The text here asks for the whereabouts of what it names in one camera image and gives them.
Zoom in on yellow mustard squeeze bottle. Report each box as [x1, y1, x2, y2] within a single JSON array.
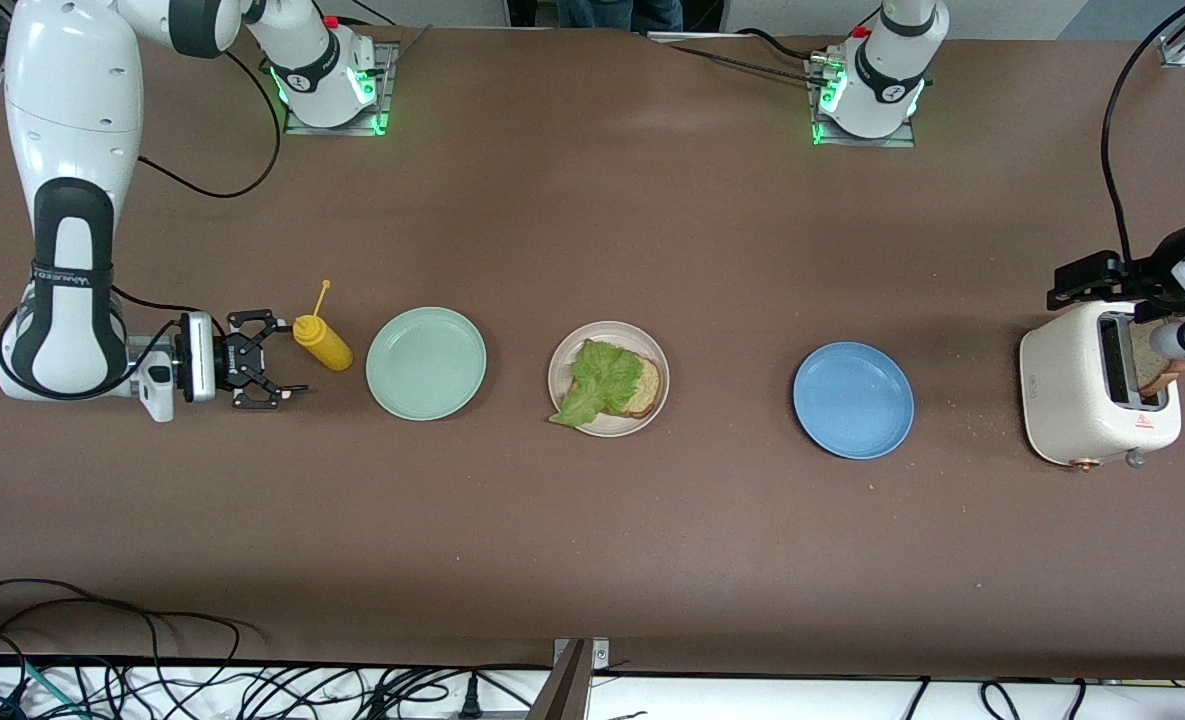
[[292, 280, 355, 373]]

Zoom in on green lettuce leaf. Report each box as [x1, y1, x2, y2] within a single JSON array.
[[549, 340, 645, 429]]

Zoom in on toasted brown bread slice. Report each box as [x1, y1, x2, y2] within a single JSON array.
[[1130, 320, 1185, 397], [577, 340, 664, 420]]

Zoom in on mint green round plate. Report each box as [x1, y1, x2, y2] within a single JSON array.
[[365, 306, 488, 422]]

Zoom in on blue round plate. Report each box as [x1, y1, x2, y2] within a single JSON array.
[[792, 341, 916, 461]]

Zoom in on beige round plate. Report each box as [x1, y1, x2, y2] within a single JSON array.
[[547, 320, 671, 438]]

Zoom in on white two-slot toaster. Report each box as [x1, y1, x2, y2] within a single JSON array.
[[1019, 300, 1183, 471]]

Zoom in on person in blue jeans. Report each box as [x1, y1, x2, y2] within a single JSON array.
[[557, 0, 685, 33]]

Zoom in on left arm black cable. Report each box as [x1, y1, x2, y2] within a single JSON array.
[[1100, 0, 1185, 259]]

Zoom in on long looping black cable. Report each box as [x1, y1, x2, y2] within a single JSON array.
[[0, 578, 263, 720]]

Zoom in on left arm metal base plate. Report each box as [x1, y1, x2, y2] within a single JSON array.
[[805, 55, 919, 149]]

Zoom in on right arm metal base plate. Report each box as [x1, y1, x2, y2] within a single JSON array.
[[282, 40, 401, 136]]

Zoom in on black braided base cable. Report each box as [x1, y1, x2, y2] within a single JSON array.
[[647, 28, 828, 89]]

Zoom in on grey metal table bracket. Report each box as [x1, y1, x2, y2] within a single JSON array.
[[527, 637, 613, 720]]

